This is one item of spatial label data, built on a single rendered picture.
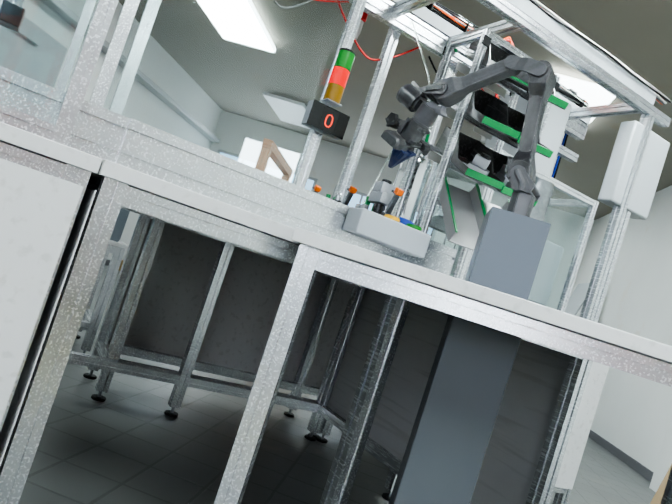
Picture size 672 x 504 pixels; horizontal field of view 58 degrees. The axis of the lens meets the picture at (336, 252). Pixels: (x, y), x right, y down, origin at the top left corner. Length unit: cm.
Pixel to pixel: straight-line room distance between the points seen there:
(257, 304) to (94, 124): 207
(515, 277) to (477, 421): 34
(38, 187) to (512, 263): 100
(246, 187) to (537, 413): 124
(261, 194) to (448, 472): 75
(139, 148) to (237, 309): 199
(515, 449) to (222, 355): 164
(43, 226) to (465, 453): 100
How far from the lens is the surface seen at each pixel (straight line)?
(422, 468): 147
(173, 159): 131
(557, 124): 313
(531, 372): 216
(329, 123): 175
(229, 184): 134
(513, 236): 146
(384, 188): 171
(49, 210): 122
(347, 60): 180
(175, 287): 308
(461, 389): 144
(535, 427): 212
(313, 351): 337
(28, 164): 124
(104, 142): 130
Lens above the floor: 78
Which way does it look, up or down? 3 degrees up
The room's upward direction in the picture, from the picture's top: 18 degrees clockwise
